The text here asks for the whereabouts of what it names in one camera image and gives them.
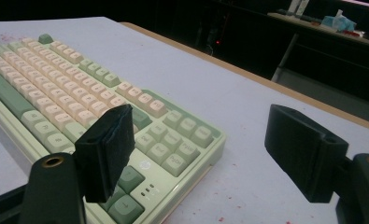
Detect blue tissue pack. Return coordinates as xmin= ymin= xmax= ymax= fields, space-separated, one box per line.
xmin=321 ymin=8 xmax=358 ymax=32

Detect dark device with red light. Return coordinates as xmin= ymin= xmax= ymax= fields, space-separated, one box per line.
xmin=197 ymin=18 xmax=233 ymax=57

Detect white board sheet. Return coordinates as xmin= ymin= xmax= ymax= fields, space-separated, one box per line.
xmin=0 ymin=17 xmax=369 ymax=224

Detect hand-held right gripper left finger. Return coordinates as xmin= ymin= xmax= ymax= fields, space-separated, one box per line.
xmin=74 ymin=104 xmax=135 ymax=203

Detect green and cream keyboard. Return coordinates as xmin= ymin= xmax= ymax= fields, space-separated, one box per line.
xmin=0 ymin=33 xmax=227 ymax=224

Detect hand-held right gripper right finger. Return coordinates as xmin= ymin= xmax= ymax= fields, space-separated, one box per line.
xmin=264 ymin=104 xmax=350 ymax=203

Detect white table frame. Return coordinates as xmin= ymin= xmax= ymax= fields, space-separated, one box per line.
xmin=267 ymin=11 xmax=369 ymax=85

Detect wooden table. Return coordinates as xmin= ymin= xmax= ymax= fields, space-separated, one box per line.
xmin=120 ymin=21 xmax=369 ymax=134

